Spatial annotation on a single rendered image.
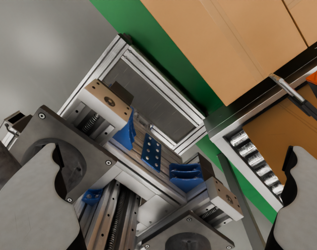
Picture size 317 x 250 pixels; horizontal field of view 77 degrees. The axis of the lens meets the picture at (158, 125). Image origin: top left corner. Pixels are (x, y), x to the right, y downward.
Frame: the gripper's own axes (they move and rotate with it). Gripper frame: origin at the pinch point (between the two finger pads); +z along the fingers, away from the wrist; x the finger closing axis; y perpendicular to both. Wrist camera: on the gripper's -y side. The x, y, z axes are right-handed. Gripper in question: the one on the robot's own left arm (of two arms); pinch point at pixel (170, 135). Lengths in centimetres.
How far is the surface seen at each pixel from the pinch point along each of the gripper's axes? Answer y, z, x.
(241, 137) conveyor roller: 47, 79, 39
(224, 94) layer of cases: 25, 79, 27
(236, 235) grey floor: 208, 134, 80
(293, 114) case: 28, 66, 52
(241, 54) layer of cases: 7, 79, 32
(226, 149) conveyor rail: 51, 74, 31
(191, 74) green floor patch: 28, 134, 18
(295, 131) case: 31, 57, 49
